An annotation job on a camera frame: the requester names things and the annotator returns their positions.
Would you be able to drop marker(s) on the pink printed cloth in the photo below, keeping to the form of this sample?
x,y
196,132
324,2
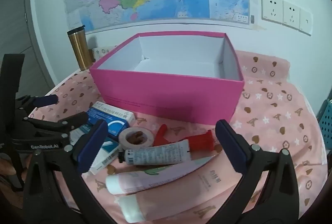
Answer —
x,y
272,115

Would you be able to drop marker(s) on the pink cardboard box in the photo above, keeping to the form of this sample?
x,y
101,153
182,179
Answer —
x,y
168,94

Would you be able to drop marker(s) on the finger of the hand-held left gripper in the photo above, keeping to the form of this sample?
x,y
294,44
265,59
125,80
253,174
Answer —
x,y
45,100
64,121

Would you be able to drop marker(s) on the cream printed cloth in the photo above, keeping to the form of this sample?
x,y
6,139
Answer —
x,y
105,51

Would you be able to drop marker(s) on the white tape roll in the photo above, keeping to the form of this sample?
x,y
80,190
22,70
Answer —
x,y
124,141

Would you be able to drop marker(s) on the blue box with white arc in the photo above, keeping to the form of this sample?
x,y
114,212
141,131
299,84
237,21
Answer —
x,y
118,129

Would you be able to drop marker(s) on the pink tube with green print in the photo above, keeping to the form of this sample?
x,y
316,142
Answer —
x,y
145,180

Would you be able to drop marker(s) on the blue white medicine box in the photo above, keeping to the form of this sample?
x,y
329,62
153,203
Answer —
x,y
111,112

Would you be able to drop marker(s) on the red ribbed plastic piece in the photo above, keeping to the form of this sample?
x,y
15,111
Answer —
x,y
201,142

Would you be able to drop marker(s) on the white teal medicine box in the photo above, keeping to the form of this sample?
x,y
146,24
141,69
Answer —
x,y
106,156

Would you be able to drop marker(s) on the blue perforated basket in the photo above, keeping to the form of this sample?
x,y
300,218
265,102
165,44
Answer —
x,y
326,125

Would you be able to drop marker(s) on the white wall switch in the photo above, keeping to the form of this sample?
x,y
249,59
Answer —
x,y
306,21

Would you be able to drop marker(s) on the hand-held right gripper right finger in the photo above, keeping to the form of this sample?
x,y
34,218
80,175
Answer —
x,y
230,147

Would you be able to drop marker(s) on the grey door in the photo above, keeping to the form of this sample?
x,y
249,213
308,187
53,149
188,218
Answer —
x,y
15,19

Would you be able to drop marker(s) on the gold metal tumbler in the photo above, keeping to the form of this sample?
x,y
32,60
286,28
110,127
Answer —
x,y
80,50

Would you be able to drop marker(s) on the person's left hand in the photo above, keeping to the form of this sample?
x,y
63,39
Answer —
x,y
6,167

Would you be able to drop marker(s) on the white wall socket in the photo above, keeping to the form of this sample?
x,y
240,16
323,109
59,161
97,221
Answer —
x,y
271,8
291,15

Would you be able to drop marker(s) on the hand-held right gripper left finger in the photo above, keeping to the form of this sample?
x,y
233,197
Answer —
x,y
92,145

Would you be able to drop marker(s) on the white tube with black cap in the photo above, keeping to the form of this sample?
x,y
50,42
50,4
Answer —
x,y
155,154

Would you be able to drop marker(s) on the large plain pink tube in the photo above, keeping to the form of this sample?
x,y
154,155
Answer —
x,y
186,195

